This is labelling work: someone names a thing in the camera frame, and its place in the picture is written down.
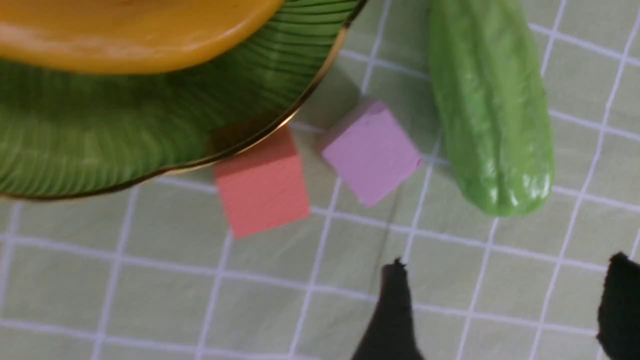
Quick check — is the pink foam cube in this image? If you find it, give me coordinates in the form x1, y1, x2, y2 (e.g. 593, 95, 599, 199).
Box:
317, 98, 423, 208

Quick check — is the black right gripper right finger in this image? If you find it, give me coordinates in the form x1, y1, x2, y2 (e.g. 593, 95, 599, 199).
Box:
596, 251, 640, 360

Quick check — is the yellow toy banana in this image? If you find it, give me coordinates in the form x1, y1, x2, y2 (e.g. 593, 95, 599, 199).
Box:
0, 0, 284, 75

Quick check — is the salmon red foam cube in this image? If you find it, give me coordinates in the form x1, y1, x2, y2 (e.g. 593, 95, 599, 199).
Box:
214, 126, 311, 239

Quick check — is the green toy bitter gourd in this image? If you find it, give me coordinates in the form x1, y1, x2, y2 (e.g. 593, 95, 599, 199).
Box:
427, 0, 555, 217

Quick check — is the green checked tablecloth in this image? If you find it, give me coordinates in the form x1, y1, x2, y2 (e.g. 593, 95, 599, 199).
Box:
1, 0, 640, 360

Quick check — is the green leaf-shaped glass plate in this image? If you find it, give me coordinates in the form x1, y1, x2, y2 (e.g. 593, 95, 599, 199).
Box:
1, 0, 366, 201

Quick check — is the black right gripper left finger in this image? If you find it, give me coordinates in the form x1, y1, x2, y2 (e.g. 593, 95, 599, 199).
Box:
351, 257, 425, 360

